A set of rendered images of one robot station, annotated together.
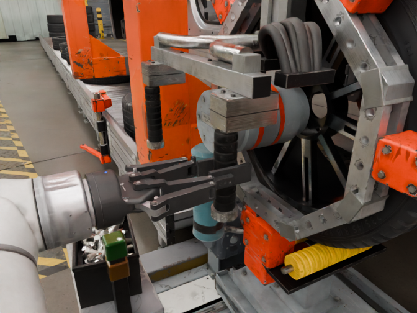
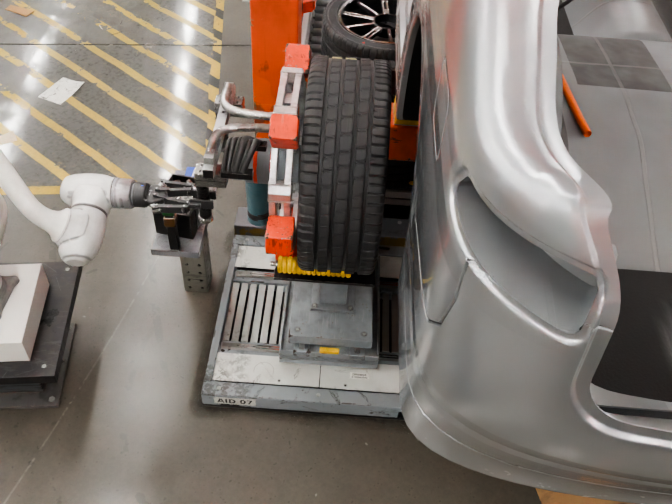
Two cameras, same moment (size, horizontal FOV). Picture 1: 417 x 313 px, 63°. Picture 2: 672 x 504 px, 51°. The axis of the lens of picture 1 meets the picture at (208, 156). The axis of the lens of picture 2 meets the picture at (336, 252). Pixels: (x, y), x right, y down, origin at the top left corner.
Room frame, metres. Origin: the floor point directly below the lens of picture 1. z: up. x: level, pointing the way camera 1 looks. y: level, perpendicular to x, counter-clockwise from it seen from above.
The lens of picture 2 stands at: (-0.70, -1.07, 2.27)
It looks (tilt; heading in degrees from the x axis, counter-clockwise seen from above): 47 degrees down; 27
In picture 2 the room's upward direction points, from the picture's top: 4 degrees clockwise
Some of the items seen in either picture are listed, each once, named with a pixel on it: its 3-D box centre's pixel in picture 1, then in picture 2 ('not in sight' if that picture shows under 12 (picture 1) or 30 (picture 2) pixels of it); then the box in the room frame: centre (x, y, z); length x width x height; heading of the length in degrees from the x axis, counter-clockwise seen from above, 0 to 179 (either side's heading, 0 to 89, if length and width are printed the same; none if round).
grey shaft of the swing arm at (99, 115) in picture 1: (101, 129); not in sight; (2.19, 0.73, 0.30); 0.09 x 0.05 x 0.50; 27
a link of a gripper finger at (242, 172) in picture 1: (230, 176); (201, 203); (0.45, -0.03, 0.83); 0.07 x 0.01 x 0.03; 117
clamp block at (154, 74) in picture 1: (163, 71); (229, 105); (0.79, 0.10, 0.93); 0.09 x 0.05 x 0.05; 117
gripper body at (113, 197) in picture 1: (123, 194); (150, 195); (0.40, 0.11, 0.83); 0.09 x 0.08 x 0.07; 117
